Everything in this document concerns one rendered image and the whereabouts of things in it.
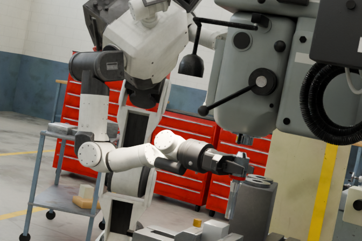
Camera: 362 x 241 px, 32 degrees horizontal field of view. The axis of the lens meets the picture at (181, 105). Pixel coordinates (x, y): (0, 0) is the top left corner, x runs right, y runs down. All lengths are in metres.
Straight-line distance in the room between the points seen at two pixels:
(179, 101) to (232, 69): 9.87
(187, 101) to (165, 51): 9.39
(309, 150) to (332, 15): 2.17
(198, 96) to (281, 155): 7.96
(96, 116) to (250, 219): 0.59
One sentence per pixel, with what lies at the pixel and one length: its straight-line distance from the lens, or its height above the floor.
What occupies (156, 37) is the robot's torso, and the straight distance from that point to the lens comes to 2.00.
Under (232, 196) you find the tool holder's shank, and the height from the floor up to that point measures 1.13.
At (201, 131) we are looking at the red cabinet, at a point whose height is 0.86.
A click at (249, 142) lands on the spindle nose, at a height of 1.29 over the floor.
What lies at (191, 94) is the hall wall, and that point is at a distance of 11.40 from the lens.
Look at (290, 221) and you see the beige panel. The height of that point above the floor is 0.75.
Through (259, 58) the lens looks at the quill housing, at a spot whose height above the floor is 1.51.
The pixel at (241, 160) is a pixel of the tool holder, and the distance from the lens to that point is 1.69.
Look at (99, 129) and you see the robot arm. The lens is 1.94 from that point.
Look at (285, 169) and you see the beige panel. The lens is 3.46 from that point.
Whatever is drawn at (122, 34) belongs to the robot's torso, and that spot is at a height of 1.53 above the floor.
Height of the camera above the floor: 1.44
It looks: 3 degrees down
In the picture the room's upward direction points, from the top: 11 degrees clockwise
